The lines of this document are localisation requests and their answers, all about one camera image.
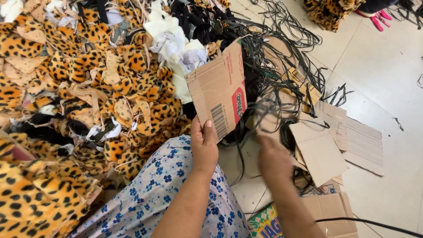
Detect colourful printed carton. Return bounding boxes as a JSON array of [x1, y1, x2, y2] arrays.
[[248, 192, 359, 238]]

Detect pale creased cardboard piece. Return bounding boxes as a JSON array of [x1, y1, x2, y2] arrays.
[[314, 100, 348, 133]]

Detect pink sandal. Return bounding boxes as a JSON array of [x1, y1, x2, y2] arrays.
[[355, 9, 393, 32]]

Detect black cable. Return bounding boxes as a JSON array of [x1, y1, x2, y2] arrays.
[[315, 217, 423, 238]]

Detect heap of white fabric scraps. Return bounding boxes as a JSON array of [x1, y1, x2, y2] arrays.
[[143, 2, 209, 105]]

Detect person's right hand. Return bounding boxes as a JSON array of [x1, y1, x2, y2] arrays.
[[256, 134, 295, 189]]

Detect heap of black fabric scraps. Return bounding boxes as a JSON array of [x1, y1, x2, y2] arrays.
[[169, 0, 239, 53]]

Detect tangle of black straps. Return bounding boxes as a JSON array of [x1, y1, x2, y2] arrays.
[[218, 0, 354, 195]]

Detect small leopard print fabric pile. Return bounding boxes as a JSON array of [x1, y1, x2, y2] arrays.
[[303, 0, 366, 33]]

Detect printed brown cardboard piece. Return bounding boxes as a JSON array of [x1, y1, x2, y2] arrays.
[[185, 37, 248, 143]]

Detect small printed cardboard scrap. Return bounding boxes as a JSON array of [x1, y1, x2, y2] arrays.
[[301, 179, 343, 197]]

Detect heap of leopard print fabric scraps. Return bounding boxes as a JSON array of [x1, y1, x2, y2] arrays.
[[0, 0, 232, 238]]

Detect blue floral dress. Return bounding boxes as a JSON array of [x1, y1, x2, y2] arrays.
[[68, 135, 252, 238]]

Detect barcode cardboard piece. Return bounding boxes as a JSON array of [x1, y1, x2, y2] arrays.
[[280, 67, 323, 107]]

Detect folded plain cardboard piece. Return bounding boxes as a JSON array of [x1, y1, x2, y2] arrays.
[[289, 112, 349, 188]]

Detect person's left hand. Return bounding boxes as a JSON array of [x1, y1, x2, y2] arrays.
[[190, 115, 219, 173]]

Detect flat corrugated cardboard sheet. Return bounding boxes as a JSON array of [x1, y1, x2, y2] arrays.
[[338, 116, 385, 177]]

